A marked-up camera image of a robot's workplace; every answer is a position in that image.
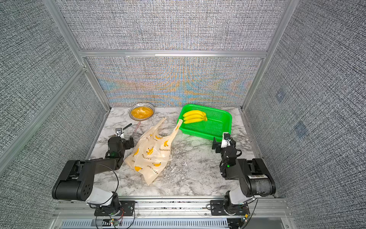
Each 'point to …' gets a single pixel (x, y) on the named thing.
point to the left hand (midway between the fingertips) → (125, 135)
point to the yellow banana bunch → (193, 116)
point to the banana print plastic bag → (151, 154)
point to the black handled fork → (128, 126)
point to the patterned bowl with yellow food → (141, 111)
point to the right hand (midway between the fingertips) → (223, 134)
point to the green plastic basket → (218, 123)
